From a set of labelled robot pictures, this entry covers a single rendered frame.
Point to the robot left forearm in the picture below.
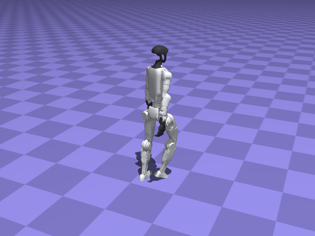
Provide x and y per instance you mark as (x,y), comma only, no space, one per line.
(147,96)

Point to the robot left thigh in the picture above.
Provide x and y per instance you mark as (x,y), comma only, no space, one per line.
(149,125)

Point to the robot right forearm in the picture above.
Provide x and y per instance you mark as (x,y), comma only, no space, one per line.
(164,105)

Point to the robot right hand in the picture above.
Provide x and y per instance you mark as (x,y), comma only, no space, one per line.
(161,128)

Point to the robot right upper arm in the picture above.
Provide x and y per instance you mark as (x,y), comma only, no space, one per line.
(166,77)

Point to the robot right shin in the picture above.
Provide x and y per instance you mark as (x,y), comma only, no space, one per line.
(167,156)

